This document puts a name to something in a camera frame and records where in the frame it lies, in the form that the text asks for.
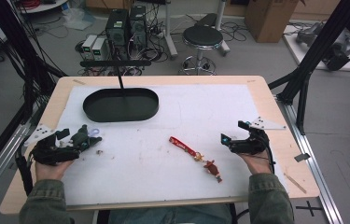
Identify black oval tray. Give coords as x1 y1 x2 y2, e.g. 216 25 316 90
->
82 87 161 123

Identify white board with grey devices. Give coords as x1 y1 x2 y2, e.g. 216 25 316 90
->
282 21 350 73

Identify white desk leg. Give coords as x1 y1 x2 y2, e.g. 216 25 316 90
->
214 0 231 58
162 0 179 61

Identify person's right hand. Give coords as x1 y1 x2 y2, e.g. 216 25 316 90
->
239 150 273 175

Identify clear plastic bag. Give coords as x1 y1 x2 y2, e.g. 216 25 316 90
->
61 7 96 32

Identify black round stool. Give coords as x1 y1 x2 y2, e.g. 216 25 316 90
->
179 24 226 77

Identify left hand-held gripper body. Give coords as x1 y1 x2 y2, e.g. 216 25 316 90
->
24 123 82 166

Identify red strap keychain with figure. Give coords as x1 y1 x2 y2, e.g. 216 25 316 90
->
168 135 224 184

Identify black metal frame strut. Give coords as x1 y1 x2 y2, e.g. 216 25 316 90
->
268 0 350 136
0 0 68 185

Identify black computer tower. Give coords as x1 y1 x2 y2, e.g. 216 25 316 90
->
128 5 148 49
105 8 131 49

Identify white table mat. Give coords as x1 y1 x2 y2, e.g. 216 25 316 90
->
55 83 289 206

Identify thin wooden stick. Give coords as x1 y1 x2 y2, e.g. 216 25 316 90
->
283 172 308 195

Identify person's legs in jeans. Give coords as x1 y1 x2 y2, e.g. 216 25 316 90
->
107 203 233 224

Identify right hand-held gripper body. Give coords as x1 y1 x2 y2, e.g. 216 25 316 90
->
229 116 287 155

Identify black T-shaped stand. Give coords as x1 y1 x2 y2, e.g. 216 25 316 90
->
79 59 152 91

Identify white round table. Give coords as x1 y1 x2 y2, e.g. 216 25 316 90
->
16 0 70 15

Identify white power supply unit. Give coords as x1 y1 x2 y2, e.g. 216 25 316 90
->
81 34 98 61
91 37 108 62

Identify dark green figure keychain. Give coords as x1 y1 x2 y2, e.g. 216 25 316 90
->
70 124 102 149

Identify grey tape piece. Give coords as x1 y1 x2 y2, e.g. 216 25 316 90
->
293 152 311 163

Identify brown cardboard box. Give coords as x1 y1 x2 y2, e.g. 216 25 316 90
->
244 0 306 44

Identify person's left hand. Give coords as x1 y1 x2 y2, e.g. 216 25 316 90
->
34 158 76 182

